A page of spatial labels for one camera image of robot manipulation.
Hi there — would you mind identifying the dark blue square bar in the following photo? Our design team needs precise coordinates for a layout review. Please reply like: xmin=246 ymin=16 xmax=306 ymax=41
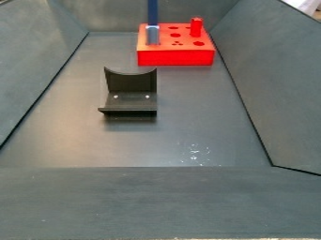
xmin=149 ymin=0 xmax=158 ymax=25

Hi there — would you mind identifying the red peg board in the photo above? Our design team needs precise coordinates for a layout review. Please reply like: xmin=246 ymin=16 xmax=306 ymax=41
xmin=137 ymin=22 xmax=216 ymax=66

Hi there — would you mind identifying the grey notched peg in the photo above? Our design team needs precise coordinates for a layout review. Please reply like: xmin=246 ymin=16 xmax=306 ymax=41
xmin=146 ymin=25 xmax=159 ymax=45

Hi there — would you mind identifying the red star-shaped peg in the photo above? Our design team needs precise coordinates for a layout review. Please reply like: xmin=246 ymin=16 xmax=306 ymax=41
xmin=190 ymin=17 xmax=203 ymax=38

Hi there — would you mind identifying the black curved holder bracket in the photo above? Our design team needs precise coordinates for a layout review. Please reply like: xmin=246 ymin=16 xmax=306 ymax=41
xmin=98 ymin=68 xmax=157 ymax=114

